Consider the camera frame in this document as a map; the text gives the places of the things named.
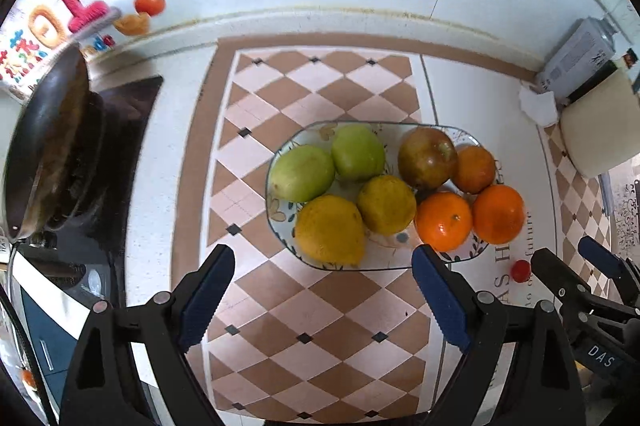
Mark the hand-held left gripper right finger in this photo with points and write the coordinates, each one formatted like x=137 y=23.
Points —
x=442 y=296

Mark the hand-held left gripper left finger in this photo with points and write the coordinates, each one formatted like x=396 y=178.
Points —
x=207 y=296

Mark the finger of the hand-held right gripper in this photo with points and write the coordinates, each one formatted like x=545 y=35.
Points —
x=602 y=256
x=562 y=278

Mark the red cherry tomato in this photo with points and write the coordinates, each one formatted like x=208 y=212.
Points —
x=520 y=270

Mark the patterned oval ceramic plate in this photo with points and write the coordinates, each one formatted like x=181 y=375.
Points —
x=387 y=253

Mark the orange tangerine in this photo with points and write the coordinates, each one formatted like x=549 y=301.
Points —
x=498 y=214
x=444 y=221

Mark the large yellow lemon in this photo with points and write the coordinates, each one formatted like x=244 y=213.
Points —
x=330 y=231

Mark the small brown passion fruit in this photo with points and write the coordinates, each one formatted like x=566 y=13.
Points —
x=474 y=169

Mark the large brown passion fruit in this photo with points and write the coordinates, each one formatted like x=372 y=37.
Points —
x=427 y=157

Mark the green apple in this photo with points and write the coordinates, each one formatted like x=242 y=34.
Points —
x=358 y=152
x=304 y=173

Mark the checkered brown table mat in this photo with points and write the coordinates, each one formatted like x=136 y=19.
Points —
x=320 y=346

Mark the cream utensil holder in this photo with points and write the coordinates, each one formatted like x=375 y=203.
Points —
x=600 y=131

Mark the black glass gas stove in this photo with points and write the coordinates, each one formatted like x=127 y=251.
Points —
x=125 y=146

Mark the orange round ornament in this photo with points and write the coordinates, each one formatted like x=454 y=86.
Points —
x=28 y=377

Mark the grey spray can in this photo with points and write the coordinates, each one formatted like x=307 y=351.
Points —
x=575 y=56

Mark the black wok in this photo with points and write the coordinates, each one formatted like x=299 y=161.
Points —
x=50 y=146

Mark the colourful wall sticker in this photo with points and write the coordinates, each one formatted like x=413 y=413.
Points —
x=80 y=6

